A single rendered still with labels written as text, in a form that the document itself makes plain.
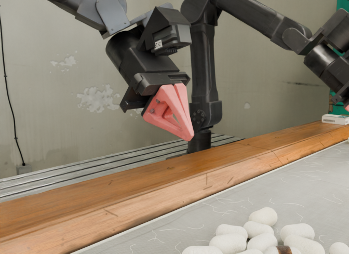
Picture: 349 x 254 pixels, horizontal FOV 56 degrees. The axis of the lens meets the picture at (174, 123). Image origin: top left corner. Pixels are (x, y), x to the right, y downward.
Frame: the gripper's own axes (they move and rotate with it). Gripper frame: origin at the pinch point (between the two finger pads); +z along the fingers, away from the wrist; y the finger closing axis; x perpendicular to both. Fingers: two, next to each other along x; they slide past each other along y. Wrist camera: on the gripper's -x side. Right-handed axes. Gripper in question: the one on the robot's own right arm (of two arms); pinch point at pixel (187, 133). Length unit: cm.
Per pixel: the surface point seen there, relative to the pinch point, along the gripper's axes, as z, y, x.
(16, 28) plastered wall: -161, 45, 96
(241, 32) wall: -92, 154, 40
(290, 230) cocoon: 17.3, -4.0, -6.4
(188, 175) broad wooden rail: 4.3, -0.7, 3.9
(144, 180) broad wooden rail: 2.2, -6.2, 5.6
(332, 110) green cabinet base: -3, 80, 10
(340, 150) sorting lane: 11.3, 39.3, 1.8
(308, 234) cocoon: 18.6, -2.7, -6.9
